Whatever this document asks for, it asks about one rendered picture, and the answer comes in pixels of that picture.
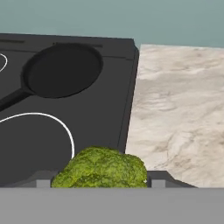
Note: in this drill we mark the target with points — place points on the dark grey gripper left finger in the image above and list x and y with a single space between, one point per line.
40 179

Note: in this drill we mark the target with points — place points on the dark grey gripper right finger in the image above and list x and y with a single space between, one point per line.
163 179

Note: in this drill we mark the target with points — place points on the green broccoli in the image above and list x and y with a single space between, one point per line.
100 169

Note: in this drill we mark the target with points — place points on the black frying pan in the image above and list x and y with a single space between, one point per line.
62 71

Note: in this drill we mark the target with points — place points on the black hob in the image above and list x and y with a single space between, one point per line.
96 116

